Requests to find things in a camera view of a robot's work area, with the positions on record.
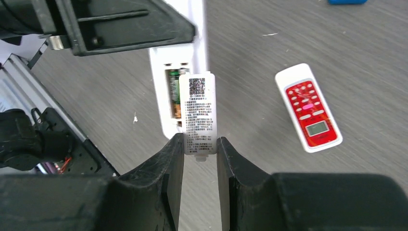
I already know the red and white remote control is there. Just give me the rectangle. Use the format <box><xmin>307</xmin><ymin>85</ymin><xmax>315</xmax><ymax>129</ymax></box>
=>
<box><xmin>275</xmin><ymin>63</ymin><xmax>343</xmax><ymax>153</ymax></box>

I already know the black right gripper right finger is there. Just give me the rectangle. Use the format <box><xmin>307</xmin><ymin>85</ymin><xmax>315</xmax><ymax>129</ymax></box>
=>
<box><xmin>217</xmin><ymin>137</ymin><xmax>408</xmax><ymax>231</ymax></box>

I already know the aluminium rail frame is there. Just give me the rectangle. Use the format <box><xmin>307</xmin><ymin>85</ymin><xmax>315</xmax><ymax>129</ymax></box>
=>
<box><xmin>0</xmin><ymin>35</ymin><xmax>90</xmax><ymax>174</ymax></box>

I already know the white battery cover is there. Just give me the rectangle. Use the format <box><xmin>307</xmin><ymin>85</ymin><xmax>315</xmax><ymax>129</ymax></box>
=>
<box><xmin>179</xmin><ymin>71</ymin><xmax>217</xmax><ymax>162</ymax></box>

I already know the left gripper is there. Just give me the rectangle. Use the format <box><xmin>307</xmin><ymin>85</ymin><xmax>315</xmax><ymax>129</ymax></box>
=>
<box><xmin>0</xmin><ymin>0</ymin><xmax>196</xmax><ymax>56</ymax></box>

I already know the blue toy car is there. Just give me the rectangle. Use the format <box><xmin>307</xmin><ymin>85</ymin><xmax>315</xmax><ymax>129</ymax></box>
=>
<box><xmin>328</xmin><ymin>0</ymin><xmax>367</xmax><ymax>5</ymax></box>

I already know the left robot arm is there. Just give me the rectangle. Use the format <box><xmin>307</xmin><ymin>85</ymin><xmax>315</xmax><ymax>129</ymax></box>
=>
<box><xmin>0</xmin><ymin>0</ymin><xmax>196</xmax><ymax>175</ymax></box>

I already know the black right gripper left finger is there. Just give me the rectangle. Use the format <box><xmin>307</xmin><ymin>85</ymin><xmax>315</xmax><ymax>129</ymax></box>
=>
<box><xmin>0</xmin><ymin>133</ymin><xmax>184</xmax><ymax>231</ymax></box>

